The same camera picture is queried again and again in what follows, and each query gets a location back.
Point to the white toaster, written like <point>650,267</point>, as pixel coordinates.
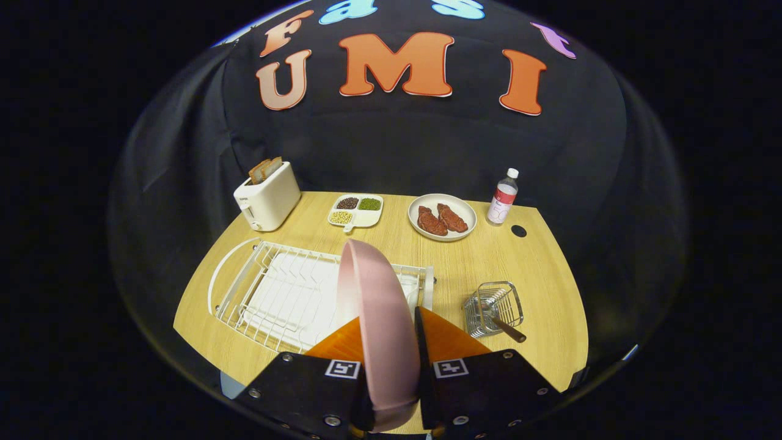
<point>269,201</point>

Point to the white plate with meat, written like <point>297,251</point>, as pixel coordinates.
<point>443,200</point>

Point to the toast bread slice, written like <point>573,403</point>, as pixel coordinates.
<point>258,173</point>
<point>275,165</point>

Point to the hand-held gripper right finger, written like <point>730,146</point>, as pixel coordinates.
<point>423,391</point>

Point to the white divided dish with beans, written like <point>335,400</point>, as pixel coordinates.
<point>356,218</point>

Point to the black backdrop cloth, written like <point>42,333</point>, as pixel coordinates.
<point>397,146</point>

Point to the red meat piece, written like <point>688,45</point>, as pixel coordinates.
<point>453,218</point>
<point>432,221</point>

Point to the clear bottle with red label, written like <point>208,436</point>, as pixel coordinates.
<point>502,198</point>

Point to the pink plate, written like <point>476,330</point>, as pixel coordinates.
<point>379,318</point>

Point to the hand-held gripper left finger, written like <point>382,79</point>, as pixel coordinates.
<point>305,391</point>

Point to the black round table grommet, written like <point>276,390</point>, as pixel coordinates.
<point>518,231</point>

